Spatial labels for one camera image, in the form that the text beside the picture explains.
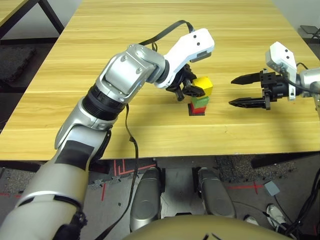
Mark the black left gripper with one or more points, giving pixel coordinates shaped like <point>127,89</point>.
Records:
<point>181,83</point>

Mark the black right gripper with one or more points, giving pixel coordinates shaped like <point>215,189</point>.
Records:
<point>277,90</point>

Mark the yellow wooden block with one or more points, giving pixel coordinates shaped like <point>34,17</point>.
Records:
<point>205,83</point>

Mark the green wooden block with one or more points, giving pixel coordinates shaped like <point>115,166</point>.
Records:
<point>201,101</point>

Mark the red wooden block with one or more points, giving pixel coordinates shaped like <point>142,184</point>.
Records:
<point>198,110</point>

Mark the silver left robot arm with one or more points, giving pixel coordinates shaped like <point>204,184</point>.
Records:
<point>120,75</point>

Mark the black square pad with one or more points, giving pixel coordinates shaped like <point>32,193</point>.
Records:
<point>190,112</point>

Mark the grey foot pedal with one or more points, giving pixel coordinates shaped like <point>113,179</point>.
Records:
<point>272,188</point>

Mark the grey right robot foot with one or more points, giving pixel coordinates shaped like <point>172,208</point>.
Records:
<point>216,195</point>

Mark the grey robot foot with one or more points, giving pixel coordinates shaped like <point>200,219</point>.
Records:
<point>146,200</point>
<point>216,195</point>

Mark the white sneaker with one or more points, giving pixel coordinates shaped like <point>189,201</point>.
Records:
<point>275,212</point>
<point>251,219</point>

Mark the grey left robot foot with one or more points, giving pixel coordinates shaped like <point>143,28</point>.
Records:
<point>146,200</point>

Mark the beige robot torso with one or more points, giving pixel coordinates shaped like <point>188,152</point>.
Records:
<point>200,228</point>

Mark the black foam floor mat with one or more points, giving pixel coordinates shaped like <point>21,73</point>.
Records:
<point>15,62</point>

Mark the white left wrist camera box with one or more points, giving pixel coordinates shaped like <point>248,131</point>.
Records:
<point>190,47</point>

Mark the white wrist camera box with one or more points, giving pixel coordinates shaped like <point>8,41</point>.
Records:
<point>190,47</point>
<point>281,56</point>

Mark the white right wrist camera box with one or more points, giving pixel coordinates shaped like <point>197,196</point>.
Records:
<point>281,56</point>

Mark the black table frame beam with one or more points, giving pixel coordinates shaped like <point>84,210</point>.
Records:
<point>20,166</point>
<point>280,158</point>

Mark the wooden side table black frame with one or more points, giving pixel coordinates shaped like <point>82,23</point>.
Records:
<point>10,7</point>

